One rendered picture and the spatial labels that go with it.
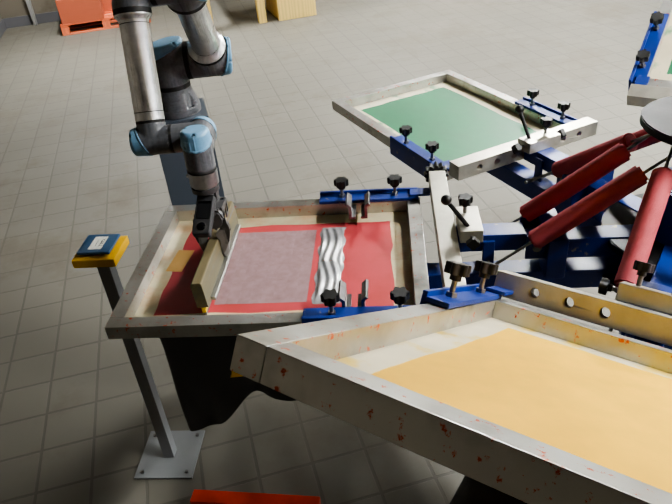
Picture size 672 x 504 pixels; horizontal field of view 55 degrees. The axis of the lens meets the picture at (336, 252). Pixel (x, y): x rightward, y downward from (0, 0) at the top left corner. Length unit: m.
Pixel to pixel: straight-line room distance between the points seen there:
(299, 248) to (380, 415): 1.31
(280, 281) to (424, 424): 1.21
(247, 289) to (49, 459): 1.37
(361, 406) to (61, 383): 2.63
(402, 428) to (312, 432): 2.04
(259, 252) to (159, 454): 1.09
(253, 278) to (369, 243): 0.34
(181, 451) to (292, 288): 1.13
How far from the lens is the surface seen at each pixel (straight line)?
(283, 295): 1.68
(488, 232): 1.72
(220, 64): 2.11
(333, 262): 1.76
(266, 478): 2.50
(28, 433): 2.99
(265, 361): 0.63
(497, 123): 2.56
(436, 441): 0.56
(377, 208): 1.98
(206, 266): 1.67
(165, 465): 2.63
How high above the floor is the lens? 1.97
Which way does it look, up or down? 34 degrees down
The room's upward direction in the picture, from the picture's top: 6 degrees counter-clockwise
